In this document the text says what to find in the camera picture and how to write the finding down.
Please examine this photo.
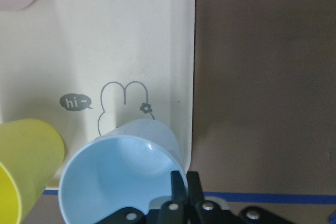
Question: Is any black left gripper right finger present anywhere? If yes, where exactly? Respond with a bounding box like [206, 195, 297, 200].
[186, 171, 223, 224]

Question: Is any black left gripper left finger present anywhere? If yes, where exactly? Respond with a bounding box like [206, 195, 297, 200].
[157, 171, 187, 224]

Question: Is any yellow plastic cup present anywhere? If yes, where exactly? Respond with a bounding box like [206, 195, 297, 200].
[1, 119, 65, 223]

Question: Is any white rabbit print tray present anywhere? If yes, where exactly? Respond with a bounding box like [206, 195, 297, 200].
[0, 0, 196, 190]

